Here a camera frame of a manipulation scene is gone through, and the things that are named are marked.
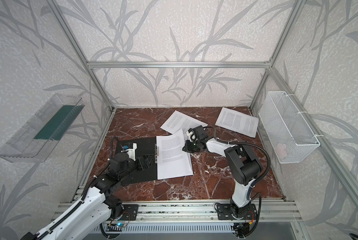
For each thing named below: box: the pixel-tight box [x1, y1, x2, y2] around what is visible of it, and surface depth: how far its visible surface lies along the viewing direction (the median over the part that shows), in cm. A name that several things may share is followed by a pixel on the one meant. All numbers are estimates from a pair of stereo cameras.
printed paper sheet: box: [160, 110, 209, 134], surface depth 114 cm
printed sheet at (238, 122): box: [215, 107, 259, 138], surface depth 114 cm
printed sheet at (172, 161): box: [156, 129, 194, 180], surface depth 93 cm
